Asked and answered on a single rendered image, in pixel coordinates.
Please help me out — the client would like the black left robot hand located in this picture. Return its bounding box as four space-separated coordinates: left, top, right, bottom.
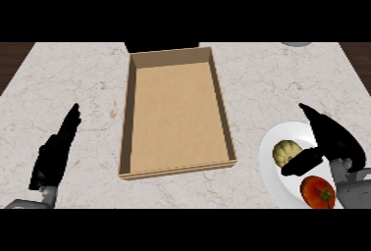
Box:
27 103 82 191

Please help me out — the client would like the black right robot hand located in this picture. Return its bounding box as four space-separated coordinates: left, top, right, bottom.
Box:
279 102 367 177

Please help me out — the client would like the open cardboard box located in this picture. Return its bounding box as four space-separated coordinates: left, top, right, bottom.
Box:
116 46 237 181

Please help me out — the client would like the red tomato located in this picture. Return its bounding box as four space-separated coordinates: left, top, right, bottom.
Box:
298 175 336 210

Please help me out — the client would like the white plate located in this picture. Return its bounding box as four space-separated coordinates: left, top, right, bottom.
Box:
258 121 344 210

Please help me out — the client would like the grey round object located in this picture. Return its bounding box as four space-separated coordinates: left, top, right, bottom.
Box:
279 41 313 48

